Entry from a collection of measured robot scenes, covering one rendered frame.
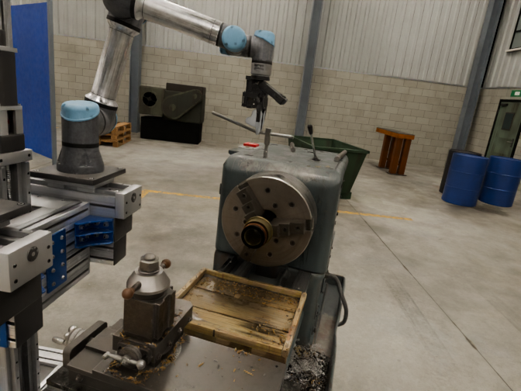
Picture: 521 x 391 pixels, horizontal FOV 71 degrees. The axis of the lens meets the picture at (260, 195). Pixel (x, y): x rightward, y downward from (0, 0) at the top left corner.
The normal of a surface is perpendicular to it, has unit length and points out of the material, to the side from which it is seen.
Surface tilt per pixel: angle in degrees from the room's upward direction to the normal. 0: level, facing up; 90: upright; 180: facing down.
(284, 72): 90
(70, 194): 90
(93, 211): 90
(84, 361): 0
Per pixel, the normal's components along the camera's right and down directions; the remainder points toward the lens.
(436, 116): 0.02, 0.27
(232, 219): -0.27, 0.22
